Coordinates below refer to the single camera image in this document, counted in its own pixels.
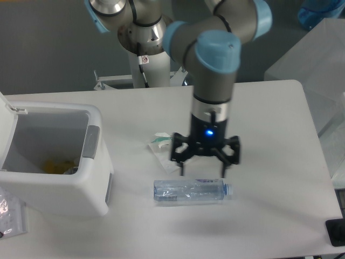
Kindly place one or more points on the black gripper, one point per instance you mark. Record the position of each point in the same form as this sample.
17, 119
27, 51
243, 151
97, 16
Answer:
206, 139

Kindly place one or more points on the white plastic trash can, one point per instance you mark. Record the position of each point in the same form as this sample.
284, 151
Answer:
33, 132

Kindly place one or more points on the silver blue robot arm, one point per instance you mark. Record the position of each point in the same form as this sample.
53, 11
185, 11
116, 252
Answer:
210, 52

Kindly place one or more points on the yellow trash inside bin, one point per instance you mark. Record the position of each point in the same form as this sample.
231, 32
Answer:
61, 168

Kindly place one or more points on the crumpled white plastic wrapper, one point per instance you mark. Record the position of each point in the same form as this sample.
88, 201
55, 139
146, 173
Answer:
160, 145

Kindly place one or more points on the clear plastic water bottle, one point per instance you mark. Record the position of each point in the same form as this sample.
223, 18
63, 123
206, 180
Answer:
191, 190

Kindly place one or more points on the translucent plastic storage box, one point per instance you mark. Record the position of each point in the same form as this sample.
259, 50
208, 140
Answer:
317, 62

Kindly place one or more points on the black device at edge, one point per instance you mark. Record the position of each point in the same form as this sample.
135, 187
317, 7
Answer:
335, 229

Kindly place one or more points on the blue plastic bag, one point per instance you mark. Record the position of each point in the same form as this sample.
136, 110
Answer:
311, 13

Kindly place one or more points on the clear plastic bag packet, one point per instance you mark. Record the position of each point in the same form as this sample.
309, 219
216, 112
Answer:
13, 215

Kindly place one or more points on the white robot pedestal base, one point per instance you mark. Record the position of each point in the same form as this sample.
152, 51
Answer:
149, 63

